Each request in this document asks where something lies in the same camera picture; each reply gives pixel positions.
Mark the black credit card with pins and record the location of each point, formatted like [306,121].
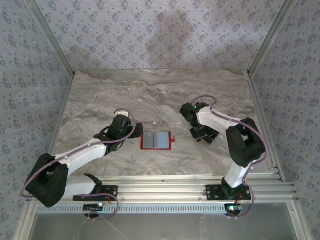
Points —
[213,136]

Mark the red card holder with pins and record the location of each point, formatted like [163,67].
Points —
[156,141]

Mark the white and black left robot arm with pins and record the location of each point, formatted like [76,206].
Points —
[85,152]

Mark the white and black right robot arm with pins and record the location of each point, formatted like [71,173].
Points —
[215,122]

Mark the grey metal panel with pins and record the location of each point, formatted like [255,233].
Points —
[175,227]

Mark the aluminium table side rail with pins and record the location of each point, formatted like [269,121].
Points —
[267,125]
[60,117]

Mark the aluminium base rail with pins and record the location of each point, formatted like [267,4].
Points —
[162,190]

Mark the aluminium frame post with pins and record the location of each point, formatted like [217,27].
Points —
[271,37]

